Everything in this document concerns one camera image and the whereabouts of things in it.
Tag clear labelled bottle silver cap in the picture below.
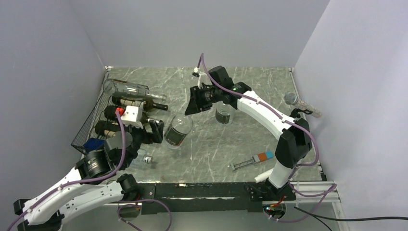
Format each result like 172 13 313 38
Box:
215 102 235 125

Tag dark green wine bottle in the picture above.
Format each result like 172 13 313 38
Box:
94 120 121 138

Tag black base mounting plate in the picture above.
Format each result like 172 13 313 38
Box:
121 182 296 215

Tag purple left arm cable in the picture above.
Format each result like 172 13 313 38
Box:
6 110 174 231

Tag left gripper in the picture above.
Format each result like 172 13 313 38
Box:
116 115 164 168

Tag blue square glass bottle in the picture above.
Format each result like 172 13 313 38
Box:
83 138 153 166

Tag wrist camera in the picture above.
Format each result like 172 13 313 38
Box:
192 67 207 89
115 106 144 128

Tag black power cable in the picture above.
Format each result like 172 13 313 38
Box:
293 206 408 231

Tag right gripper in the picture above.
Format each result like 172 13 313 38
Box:
185 85 222 115

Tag white toy microphone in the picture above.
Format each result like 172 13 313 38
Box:
254 168 274 183

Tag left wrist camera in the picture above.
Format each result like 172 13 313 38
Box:
115 106 144 128

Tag grey handheld microphone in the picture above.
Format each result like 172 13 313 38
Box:
283 92 322 118

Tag clear glass bottle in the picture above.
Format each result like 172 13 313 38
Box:
103 78 167 102

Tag black wire wine rack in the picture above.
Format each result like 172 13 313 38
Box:
71 89 118 154

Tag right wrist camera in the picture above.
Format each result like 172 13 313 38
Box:
192 67 207 89

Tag green wine bottle grey cap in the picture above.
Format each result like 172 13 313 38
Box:
103 105 149 124

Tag grey tool coloured blocks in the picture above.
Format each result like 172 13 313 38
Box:
230 150 274 171

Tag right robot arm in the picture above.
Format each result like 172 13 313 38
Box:
185 66 312 200

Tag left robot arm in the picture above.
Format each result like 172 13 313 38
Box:
8 119 164 231

